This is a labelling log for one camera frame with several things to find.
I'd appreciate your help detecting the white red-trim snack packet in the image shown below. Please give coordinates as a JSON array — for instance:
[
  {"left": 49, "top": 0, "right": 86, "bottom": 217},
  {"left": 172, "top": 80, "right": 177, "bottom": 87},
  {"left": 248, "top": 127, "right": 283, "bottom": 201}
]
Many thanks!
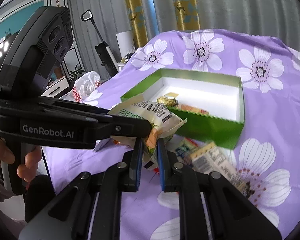
[{"left": 143, "top": 134, "right": 199, "bottom": 172}]

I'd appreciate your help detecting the grey curtain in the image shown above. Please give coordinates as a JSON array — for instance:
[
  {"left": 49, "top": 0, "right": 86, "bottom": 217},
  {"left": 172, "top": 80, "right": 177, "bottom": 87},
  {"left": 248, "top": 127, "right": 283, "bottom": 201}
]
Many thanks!
[{"left": 68, "top": 0, "right": 300, "bottom": 80}]

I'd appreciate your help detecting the white tv cabinet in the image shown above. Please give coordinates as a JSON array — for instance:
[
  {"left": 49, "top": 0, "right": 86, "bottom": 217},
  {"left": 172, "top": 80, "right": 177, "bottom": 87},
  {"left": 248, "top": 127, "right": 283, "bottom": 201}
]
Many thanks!
[{"left": 42, "top": 76, "right": 70, "bottom": 98}]

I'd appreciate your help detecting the white red plastic bag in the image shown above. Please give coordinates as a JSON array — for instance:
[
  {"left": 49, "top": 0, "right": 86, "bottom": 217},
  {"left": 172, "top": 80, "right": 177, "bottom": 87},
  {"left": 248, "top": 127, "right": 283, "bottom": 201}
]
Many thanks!
[{"left": 69, "top": 71, "right": 101, "bottom": 102}]

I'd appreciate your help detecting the white blue puff packet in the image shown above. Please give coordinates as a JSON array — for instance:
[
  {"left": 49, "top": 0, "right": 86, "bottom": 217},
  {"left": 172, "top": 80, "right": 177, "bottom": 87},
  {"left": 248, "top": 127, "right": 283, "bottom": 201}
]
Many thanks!
[{"left": 94, "top": 138, "right": 114, "bottom": 152}]

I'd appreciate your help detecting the yellow patterned curtain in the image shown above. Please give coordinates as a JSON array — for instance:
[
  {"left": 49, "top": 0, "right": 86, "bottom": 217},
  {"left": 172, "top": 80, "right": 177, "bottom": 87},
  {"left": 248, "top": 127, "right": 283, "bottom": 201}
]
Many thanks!
[{"left": 125, "top": 0, "right": 200, "bottom": 47}]

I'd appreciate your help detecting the potted green plant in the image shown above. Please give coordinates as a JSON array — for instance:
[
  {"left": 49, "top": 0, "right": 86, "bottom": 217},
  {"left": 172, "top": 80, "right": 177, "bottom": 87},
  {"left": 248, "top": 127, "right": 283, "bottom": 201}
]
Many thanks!
[{"left": 68, "top": 64, "right": 85, "bottom": 86}]

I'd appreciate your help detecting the black white stick vacuum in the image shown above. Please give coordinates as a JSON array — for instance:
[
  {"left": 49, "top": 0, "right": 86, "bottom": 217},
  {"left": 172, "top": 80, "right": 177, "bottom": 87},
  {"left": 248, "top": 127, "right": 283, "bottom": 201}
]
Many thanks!
[{"left": 81, "top": 9, "right": 119, "bottom": 77}]

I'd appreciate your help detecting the dark yellow candy packet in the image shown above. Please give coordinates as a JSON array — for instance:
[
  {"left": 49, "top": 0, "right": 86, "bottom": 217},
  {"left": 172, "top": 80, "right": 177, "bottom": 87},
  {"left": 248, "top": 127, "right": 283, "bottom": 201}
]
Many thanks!
[{"left": 157, "top": 92, "right": 179, "bottom": 107}]

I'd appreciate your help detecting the white board panel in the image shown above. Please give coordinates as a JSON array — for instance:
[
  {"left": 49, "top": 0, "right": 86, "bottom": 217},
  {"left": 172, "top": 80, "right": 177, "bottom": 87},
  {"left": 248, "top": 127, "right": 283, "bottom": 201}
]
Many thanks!
[{"left": 116, "top": 30, "right": 136, "bottom": 59}]

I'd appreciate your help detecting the yellow rice cracker packet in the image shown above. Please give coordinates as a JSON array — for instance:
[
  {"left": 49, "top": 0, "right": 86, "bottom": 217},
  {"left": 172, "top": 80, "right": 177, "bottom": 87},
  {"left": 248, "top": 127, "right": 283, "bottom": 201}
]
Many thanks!
[{"left": 177, "top": 103, "right": 210, "bottom": 115}]

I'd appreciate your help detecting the beige biscuit pack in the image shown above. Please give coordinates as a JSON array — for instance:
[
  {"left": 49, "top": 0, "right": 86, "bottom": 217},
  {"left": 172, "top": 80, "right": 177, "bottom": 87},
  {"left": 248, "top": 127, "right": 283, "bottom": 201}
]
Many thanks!
[{"left": 190, "top": 141, "right": 250, "bottom": 198}]

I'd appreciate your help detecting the green cardboard box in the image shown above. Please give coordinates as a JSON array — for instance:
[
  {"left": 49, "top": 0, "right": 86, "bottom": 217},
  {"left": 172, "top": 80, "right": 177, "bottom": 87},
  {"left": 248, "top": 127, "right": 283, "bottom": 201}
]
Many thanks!
[{"left": 121, "top": 68, "right": 245, "bottom": 150}]

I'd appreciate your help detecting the cream corn yam packet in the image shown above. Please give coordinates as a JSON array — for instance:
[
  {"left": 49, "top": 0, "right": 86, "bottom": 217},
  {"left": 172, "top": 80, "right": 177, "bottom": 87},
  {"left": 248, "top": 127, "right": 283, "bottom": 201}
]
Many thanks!
[{"left": 109, "top": 94, "right": 187, "bottom": 170}]

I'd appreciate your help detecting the purple floral tablecloth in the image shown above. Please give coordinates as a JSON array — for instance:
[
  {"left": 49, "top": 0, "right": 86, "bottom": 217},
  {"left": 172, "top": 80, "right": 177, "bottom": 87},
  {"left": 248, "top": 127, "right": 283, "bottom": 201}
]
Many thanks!
[{"left": 43, "top": 29, "right": 300, "bottom": 239}]

